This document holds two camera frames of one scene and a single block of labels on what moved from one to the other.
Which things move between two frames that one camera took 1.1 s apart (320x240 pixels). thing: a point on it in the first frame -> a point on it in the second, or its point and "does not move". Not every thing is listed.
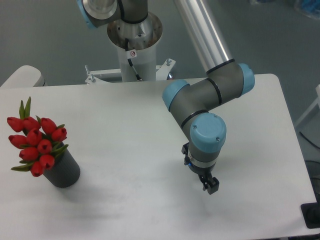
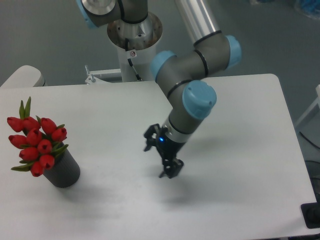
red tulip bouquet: [39, 141] does not move
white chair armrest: [25, 76] does not move
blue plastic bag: [311, 8] does not move
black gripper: [204, 173] -> [168, 148]
